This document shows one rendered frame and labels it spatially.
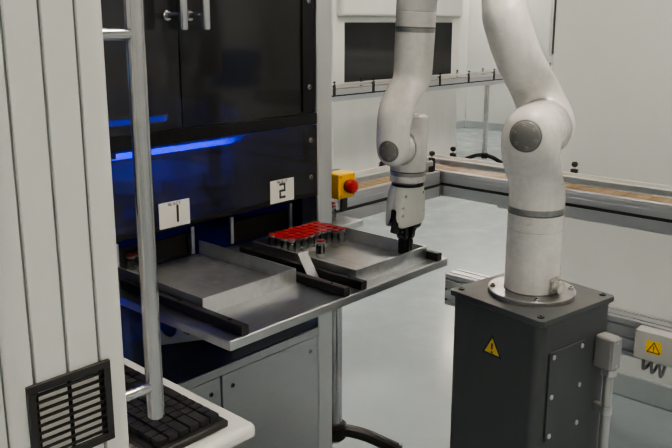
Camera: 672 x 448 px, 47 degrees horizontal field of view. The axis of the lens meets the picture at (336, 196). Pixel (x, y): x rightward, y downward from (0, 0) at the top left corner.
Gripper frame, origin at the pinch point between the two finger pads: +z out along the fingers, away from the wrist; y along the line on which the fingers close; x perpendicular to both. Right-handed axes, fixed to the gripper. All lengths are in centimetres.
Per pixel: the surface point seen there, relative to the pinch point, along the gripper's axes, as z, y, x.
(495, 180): 0, -82, -25
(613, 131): -12, -144, -11
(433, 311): 93, -169, -106
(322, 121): -25.6, -8.5, -35.5
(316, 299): 4.6, 32.2, 1.3
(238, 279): 4.6, 35.1, -20.1
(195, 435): 11, 77, 18
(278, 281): 2.8, 33.3, -9.0
